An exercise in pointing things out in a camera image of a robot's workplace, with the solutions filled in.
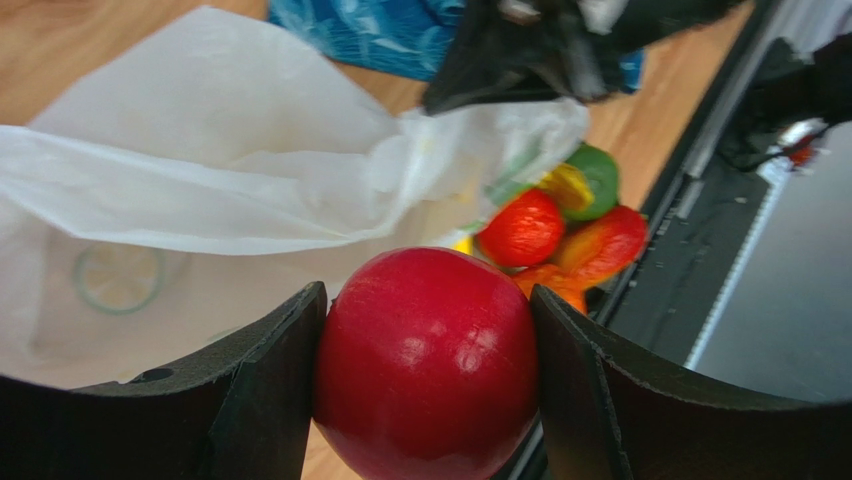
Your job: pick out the orange fake fruit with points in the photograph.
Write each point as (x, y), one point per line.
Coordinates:
(555, 279)

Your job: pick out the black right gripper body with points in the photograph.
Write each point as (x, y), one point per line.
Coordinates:
(529, 51)

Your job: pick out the red yellow fake mango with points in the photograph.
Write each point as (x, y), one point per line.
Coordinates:
(602, 248)

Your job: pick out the dark red fake apple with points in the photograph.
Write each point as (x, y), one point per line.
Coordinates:
(427, 367)

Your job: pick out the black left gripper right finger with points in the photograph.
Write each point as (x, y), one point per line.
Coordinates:
(611, 409)

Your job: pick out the blue shark print cloth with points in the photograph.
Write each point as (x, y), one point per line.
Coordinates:
(403, 38)

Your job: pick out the white printed plastic bag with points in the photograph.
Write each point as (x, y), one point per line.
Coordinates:
(192, 185)

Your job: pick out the red yellow fake apple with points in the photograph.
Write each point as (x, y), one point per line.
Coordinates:
(525, 232)

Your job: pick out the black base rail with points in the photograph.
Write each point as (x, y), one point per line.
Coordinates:
(711, 203)

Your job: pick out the green fake lime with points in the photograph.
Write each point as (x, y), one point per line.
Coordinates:
(602, 177)

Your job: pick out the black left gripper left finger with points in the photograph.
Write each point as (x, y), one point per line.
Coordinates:
(239, 408)

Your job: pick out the yellow fake banana bunch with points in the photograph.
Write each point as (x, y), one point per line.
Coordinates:
(566, 186)

